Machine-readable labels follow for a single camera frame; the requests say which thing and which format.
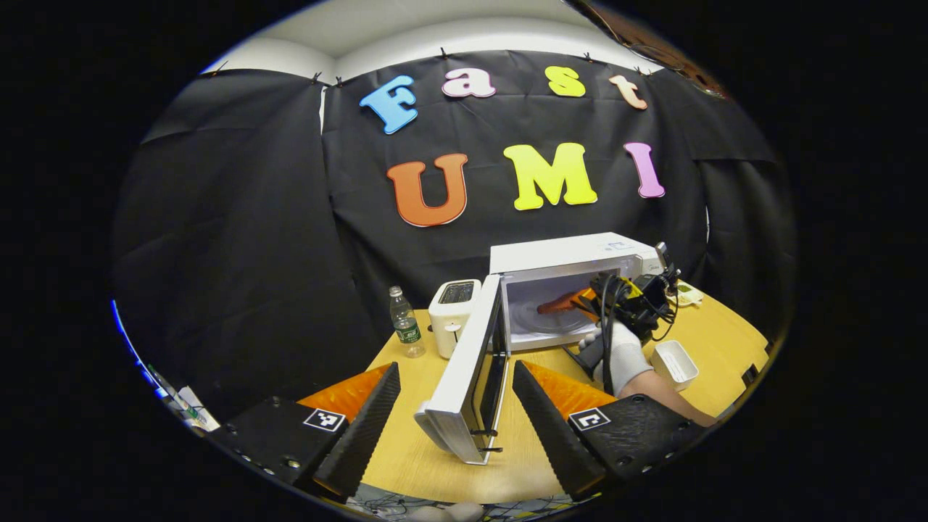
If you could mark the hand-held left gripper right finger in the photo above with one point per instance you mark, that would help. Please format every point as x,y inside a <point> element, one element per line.
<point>554,435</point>

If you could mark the divided dish with grains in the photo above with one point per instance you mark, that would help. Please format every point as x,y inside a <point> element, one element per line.
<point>689,293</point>

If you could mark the white rectangular tray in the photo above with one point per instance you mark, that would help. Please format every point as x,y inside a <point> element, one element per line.
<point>674,362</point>

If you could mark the clear plastic water bottle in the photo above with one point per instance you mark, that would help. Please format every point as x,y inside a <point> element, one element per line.
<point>407,330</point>

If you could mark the white equipment with blue edge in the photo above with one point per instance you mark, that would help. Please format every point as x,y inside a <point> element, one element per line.
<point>185,406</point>

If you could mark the brown chicken leg food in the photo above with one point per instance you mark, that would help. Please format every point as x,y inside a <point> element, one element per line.
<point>554,304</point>

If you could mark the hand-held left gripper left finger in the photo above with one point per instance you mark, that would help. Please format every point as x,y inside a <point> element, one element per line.
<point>362,428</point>

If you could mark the black backdrop cloth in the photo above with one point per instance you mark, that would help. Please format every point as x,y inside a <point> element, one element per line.
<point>254,254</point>

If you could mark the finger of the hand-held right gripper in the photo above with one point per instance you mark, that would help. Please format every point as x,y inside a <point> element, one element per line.
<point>586,301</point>

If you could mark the white microwave oven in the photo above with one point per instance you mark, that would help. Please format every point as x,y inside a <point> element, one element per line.
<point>464,391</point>

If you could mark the white toaster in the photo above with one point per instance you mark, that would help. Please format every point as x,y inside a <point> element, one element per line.
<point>451,319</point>

